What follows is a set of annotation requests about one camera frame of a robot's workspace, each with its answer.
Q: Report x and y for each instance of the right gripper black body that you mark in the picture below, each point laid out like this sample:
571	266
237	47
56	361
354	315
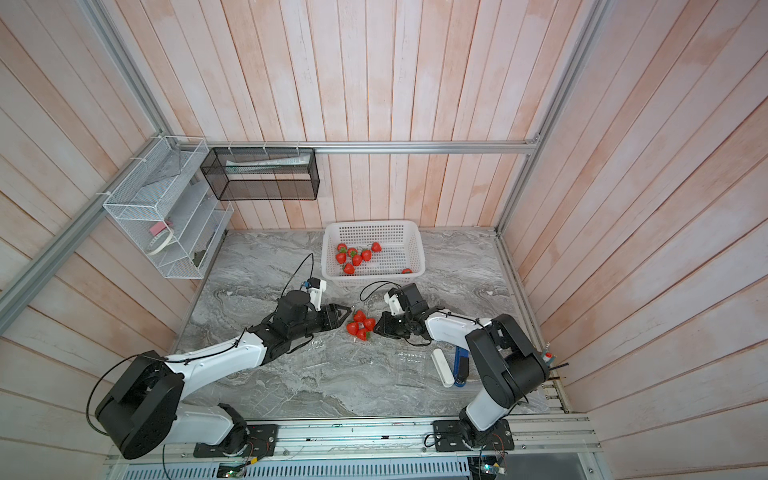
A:
397	326

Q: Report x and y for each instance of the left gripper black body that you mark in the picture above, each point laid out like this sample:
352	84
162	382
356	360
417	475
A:
314	323

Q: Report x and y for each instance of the clear plastic clamshell container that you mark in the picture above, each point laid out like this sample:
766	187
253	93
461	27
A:
321	318

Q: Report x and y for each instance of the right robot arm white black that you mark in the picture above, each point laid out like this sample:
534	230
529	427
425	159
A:
508	364

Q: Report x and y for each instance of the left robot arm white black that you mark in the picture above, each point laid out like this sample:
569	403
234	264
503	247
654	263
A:
146	407

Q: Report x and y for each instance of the white perforated plastic basket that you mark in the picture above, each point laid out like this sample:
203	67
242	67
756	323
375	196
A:
358	253

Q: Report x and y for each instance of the blue object on table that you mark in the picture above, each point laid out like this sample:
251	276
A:
461	367

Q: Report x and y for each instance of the roll of tape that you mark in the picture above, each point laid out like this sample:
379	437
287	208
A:
160	241

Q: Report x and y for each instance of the pink note pad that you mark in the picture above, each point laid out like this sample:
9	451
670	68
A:
157	228

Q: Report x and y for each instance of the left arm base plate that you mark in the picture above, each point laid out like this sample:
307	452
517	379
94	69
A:
251	441

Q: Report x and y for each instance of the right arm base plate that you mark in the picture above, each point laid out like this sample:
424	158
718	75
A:
460	435

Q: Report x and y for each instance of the black mesh wall basket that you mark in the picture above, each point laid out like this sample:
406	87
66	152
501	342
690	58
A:
262	173

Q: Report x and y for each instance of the white wire wall shelf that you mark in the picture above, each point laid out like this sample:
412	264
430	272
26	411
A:
165	183

